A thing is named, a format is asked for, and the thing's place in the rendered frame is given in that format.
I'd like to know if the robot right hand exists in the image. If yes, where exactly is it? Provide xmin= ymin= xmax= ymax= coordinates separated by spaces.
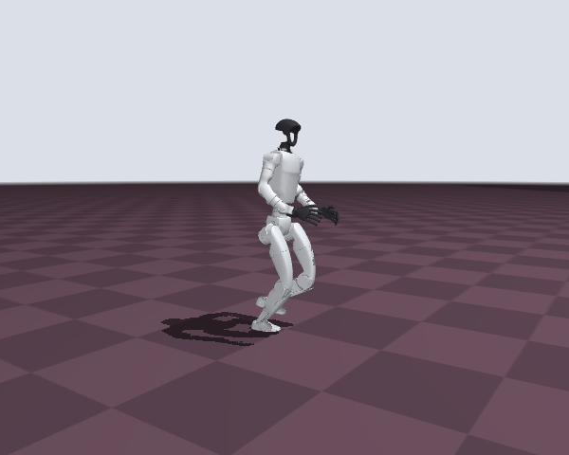
xmin=286 ymin=205 xmax=322 ymax=226

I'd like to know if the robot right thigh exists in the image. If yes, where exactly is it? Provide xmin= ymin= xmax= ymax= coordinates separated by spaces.
xmin=258 ymin=223 xmax=293 ymax=296

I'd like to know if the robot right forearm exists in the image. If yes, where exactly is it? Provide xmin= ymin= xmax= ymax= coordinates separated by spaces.
xmin=260 ymin=184 xmax=294 ymax=215

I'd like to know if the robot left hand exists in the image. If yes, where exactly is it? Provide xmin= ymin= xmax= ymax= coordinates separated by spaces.
xmin=315 ymin=204 xmax=340 ymax=225

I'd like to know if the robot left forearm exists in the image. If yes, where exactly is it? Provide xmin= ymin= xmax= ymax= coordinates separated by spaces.
xmin=297 ymin=191 xmax=318 ymax=214

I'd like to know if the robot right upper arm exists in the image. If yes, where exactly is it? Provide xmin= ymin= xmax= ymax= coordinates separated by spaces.
xmin=257 ymin=153 xmax=281 ymax=197

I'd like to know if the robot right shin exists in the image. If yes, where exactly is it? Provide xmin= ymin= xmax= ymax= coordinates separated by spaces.
xmin=256 ymin=282 xmax=292 ymax=323

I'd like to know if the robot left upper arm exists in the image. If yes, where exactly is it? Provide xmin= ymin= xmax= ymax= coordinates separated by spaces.
xmin=296 ymin=158 xmax=303 ymax=196

